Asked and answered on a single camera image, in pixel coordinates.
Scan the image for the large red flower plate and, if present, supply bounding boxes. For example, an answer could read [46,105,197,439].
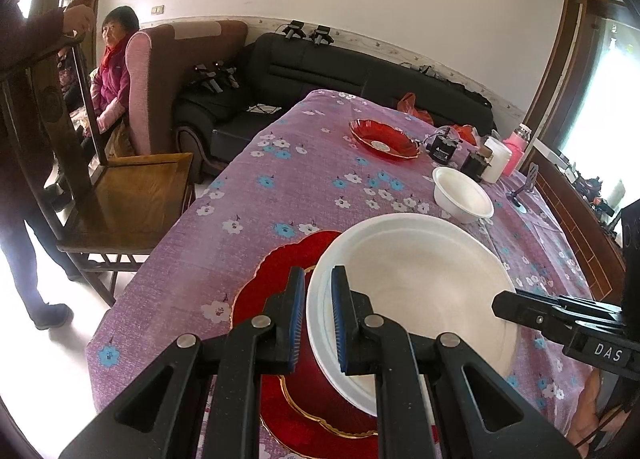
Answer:
[232,231,378,458]

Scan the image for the white plastic jar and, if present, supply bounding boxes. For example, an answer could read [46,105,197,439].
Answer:
[482,136,512,184]

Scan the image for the seated woman pink vest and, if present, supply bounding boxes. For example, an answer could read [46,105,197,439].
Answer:
[90,5,140,143]

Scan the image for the purple floral tablecloth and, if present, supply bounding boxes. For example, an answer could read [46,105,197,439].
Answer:
[86,90,591,434]

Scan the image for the black leather sofa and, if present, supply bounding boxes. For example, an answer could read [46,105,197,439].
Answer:
[172,34,496,176]

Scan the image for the black phone stand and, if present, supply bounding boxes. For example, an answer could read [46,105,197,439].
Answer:
[506,162,539,214]

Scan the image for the pink sleeved bottle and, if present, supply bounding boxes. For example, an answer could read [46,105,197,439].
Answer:
[502,123,532,176]

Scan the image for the small red plate far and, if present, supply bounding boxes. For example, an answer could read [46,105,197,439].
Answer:
[349,119,420,160]

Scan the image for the large white foam bowl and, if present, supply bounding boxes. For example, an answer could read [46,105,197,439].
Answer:
[306,213,518,416]

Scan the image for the wooden cabinet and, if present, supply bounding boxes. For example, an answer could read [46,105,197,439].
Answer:
[524,0,639,304]

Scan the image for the wooden chair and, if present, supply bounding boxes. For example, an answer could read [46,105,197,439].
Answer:
[1,36,195,305]

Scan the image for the person's right hand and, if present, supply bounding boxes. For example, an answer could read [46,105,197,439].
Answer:
[566,369,600,458]

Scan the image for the small white foam bowl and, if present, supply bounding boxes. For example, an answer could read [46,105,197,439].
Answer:
[432,167,495,224]

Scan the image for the standing person dark clothes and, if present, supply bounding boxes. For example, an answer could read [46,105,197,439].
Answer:
[1,0,96,330]

